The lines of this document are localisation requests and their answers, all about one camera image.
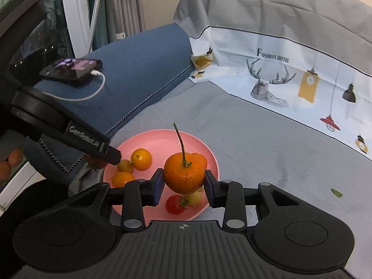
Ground orange mandarin with long stem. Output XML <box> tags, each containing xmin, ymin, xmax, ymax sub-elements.
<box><xmin>163</xmin><ymin>122</ymin><xmax>205</xmax><ymax>195</ymax></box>

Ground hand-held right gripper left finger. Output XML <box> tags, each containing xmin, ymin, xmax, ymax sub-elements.
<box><xmin>67</xmin><ymin>168</ymin><xmax>165</xmax><ymax>231</ymax></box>

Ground grey quilt with printed band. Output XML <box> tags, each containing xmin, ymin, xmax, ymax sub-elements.
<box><xmin>173</xmin><ymin>0</ymin><xmax>372</xmax><ymax>162</ymax></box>

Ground grey curtain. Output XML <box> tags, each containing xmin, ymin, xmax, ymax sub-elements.
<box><xmin>105</xmin><ymin>0</ymin><xmax>146</xmax><ymax>43</ymax></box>

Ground white door frame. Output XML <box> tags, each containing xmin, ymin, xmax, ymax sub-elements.
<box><xmin>60</xmin><ymin>0</ymin><xmax>90</xmax><ymax>59</ymax></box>

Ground braided metal hose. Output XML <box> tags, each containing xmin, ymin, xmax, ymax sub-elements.
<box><xmin>86</xmin><ymin>0</ymin><xmax>104</xmax><ymax>56</ymax></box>

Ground teal curtain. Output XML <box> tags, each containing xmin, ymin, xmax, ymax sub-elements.
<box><xmin>87</xmin><ymin>0</ymin><xmax>109</xmax><ymax>45</ymax></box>

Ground blue cushion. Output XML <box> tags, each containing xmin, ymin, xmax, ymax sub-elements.
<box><xmin>22</xmin><ymin>23</ymin><xmax>194</xmax><ymax>178</ymax></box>

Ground white charging cable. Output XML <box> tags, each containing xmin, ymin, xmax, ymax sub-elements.
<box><xmin>42</xmin><ymin>69</ymin><xmax>106</xmax><ymax>102</ymax></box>

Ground black smartphone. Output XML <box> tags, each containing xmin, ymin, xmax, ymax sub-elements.
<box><xmin>39</xmin><ymin>58</ymin><xmax>103</xmax><ymax>88</ymax></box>

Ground pink plate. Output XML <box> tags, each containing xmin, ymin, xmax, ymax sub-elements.
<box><xmin>103</xmin><ymin>129</ymin><xmax>219</xmax><ymax>221</ymax></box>

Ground small orange mandarin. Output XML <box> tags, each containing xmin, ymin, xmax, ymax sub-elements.
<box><xmin>192</xmin><ymin>153</ymin><xmax>208</xmax><ymax>170</ymax></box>
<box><xmin>131</xmin><ymin>148</ymin><xmax>152</xmax><ymax>170</ymax></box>
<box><xmin>8</xmin><ymin>148</ymin><xmax>24</xmax><ymax>167</ymax></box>
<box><xmin>112</xmin><ymin>172</ymin><xmax>136</xmax><ymax>188</ymax></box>
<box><xmin>0</xmin><ymin>161</ymin><xmax>12</xmax><ymax>183</ymax></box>

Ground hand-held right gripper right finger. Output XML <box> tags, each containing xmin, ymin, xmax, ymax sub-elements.
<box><xmin>204</xmin><ymin>170</ymin><xmax>309</xmax><ymax>230</ymax></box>

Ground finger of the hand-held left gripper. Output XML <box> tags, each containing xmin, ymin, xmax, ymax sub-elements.
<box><xmin>62</xmin><ymin>119</ymin><xmax>122</xmax><ymax>165</ymax></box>

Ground small green fruit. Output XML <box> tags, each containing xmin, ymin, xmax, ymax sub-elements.
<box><xmin>184</xmin><ymin>190</ymin><xmax>203</xmax><ymax>207</ymax></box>
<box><xmin>117</xmin><ymin>159</ymin><xmax>134</xmax><ymax>173</ymax></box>

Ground red cherry tomato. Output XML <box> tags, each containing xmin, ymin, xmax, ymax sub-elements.
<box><xmin>86</xmin><ymin>154</ymin><xmax>109</xmax><ymax>170</ymax></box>
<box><xmin>165</xmin><ymin>195</ymin><xmax>189</xmax><ymax>215</ymax></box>

